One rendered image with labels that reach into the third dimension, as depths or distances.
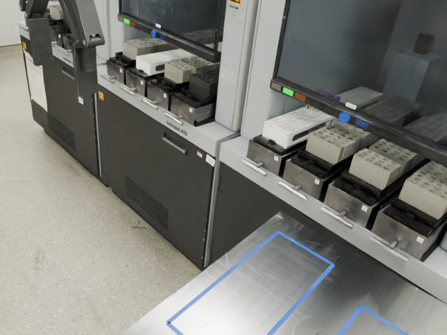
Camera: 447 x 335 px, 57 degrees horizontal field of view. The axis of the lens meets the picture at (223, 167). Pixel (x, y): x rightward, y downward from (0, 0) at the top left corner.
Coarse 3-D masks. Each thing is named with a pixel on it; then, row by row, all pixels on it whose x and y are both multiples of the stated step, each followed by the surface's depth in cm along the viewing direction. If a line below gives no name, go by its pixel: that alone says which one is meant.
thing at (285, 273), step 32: (288, 224) 97; (224, 256) 86; (256, 256) 87; (288, 256) 88; (320, 256) 89; (352, 256) 90; (192, 288) 78; (224, 288) 78; (256, 288) 79; (288, 288) 80; (320, 288) 81; (352, 288) 82; (384, 288) 83; (416, 288) 83; (160, 320) 71; (192, 320) 72; (224, 320) 72; (256, 320) 73; (288, 320) 74; (320, 320) 74; (352, 320) 75; (384, 320) 76; (416, 320) 77
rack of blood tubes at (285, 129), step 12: (300, 108) 143; (312, 108) 144; (276, 120) 133; (288, 120) 134; (300, 120) 135; (312, 120) 136; (324, 120) 138; (336, 120) 144; (264, 132) 132; (276, 132) 129; (288, 132) 127; (300, 132) 130; (288, 144) 128
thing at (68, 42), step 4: (64, 36) 204; (68, 36) 202; (72, 36) 202; (64, 40) 206; (68, 40) 202; (72, 40) 200; (64, 44) 207; (68, 44) 204; (72, 44) 201; (68, 48) 205; (64, 52) 200; (68, 52) 203; (72, 52) 203
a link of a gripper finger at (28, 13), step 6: (30, 0) 59; (36, 0) 59; (42, 0) 59; (48, 0) 60; (30, 6) 60; (36, 6) 60; (42, 6) 60; (30, 12) 60; (42, 12) 62; (30, 18) 62
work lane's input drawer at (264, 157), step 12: (252, 144) 133; (264, 144) 130; (276, 144) 130; (300, 144) 132; (252, 156) 134; (264, 156) 130; (276, 156) 127; (288, 156) 128; (252, 168) 130; (276, 168) 128
